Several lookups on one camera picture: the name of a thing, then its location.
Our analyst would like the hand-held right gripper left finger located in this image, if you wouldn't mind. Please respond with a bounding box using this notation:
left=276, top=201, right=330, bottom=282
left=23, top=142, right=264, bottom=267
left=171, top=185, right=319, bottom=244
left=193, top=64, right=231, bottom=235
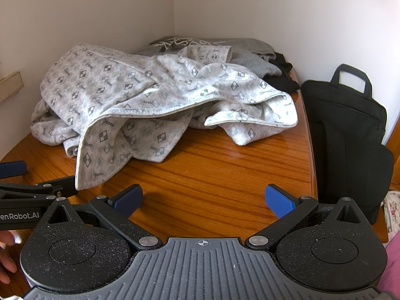
left=41, top=184, right=163, bottom=252

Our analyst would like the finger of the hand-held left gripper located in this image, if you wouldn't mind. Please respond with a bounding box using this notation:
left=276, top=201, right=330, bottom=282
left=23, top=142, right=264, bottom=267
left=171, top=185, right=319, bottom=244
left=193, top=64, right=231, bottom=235
left=0, top=176, right=77, bottom=208
left=0, top=161, right=26, bottom=179

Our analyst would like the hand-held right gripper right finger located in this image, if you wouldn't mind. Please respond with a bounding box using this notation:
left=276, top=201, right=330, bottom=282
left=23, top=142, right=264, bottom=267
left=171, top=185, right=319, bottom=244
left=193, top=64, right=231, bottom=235
left=244, top=185, right=368, bottom=252

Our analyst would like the white diamond-patterned pajama garment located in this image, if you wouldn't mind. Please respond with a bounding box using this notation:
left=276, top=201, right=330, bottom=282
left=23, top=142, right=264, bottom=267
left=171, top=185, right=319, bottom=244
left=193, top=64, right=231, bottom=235
left=30, top=43, right=298, bottom=191

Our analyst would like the person's left hand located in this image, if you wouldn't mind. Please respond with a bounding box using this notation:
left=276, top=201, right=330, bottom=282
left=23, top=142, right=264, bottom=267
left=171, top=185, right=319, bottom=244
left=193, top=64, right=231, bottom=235
left=0, top=230, right=18, bottom=283

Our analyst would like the beige window sill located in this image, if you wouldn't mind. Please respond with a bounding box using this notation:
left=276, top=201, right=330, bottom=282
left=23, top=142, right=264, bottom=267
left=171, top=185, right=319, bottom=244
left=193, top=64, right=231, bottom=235
left=0, top=72, right=24, bottom=102

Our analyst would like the black laptop bag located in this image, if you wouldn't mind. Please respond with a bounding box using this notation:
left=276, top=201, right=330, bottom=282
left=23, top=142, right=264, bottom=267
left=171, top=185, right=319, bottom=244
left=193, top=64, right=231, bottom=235
left=300, top=63, right=394, bottom=226

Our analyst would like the floral cloth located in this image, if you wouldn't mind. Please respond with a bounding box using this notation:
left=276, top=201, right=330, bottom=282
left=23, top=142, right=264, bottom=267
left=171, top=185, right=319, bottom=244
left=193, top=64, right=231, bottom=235
left=383, top=190, right=400, bottom=236

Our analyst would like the pink clothing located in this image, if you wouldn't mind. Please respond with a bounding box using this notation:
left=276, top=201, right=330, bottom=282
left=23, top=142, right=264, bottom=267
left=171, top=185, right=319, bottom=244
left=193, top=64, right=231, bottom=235
left=379, top=233, right=400, bottom=291

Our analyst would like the grey printed garment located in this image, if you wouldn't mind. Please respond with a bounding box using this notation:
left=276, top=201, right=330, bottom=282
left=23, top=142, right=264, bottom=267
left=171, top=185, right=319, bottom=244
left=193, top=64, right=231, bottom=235
left=134, top=36, right=283, bottom=77

